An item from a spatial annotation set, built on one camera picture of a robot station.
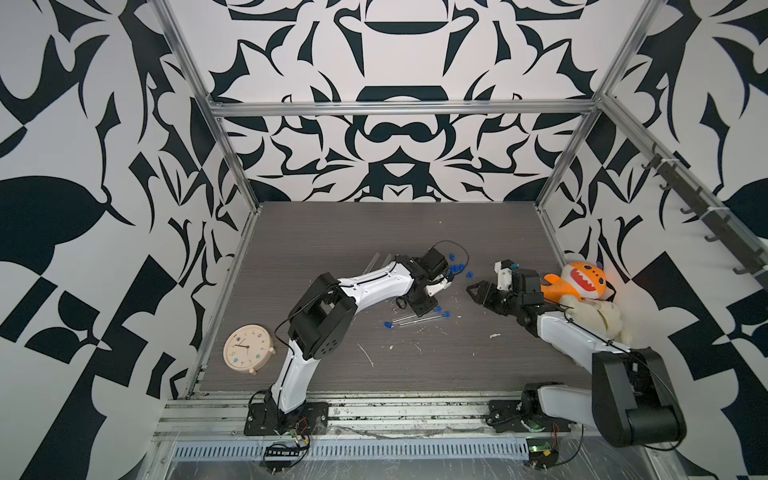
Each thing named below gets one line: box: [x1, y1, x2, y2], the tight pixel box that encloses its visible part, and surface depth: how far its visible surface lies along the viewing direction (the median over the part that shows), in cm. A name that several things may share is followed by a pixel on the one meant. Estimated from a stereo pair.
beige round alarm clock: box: [223, 324, 276, 375], surface depth 84 cm
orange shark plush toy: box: [541, 262, 607, 302], surface depth 92 cm
